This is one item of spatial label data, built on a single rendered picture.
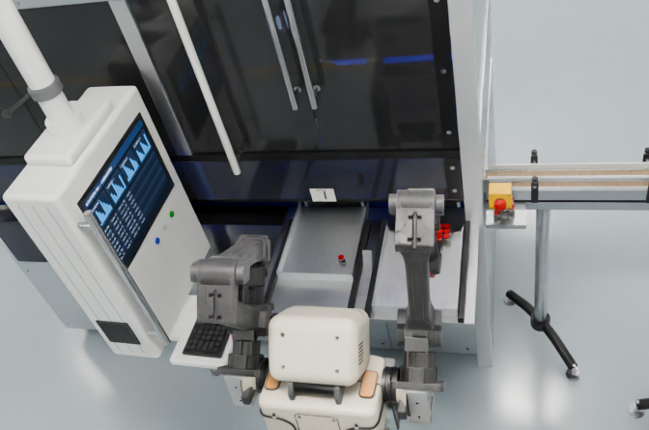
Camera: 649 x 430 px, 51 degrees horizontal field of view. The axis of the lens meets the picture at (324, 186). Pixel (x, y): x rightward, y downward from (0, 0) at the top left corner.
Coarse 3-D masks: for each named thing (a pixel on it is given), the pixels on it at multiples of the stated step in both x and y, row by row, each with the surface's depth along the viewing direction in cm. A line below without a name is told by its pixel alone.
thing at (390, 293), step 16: (384, 240) 226; (384, 256) 224; (400, 256) 223; (448, 256) 219; (384, 272) 219; (400, 272) 218; (448, 272) 214; (384, 288) 214; (400, 288) 213; (432, 288) 211; (448, 288) 210; (384, 304) 210; (400, 304) 209; (448, 304) 205
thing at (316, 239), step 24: (312, 216) 245; (336, 216) 242; (360, 216) 240; (288, 240) 235; (312, 240) 236; (336, 240) 234; (360, 240) 229; (288, 264) 230; (312, 264) 228; (336, 264) 226
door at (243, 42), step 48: (144, 0) 192; (192, 0) 189; (240, 0) 186; (240, 48) 197; (288, 48) 194; (192, 96) 214; (240, 96) 210; (288, 96) 206; (192, 144) 229; (240, 144) 224; (288, 144) 220
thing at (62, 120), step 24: (0, 0) 161; (0, 24) 164; (24, 24) 169; (24, 48) 169; (24, 72) 173; (48, 72) 177; (24, 96) 179; (48, 96) 178; (48, 120) 185; (72, 120) 185
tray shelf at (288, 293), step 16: (288, 208) 251; (384, 208) 241; (448, 208) 235; (464, 208) 233; (464, 224) 228; (272, 256) 235; (288, 288) 223; (304, 288) 221; (320, 288) 220; (336, 288) 219; (288, 304) 218; (304, 304) 216; (320, 304) 215; (336, 304) 214; (384, 320) 207; (448, 320) 201
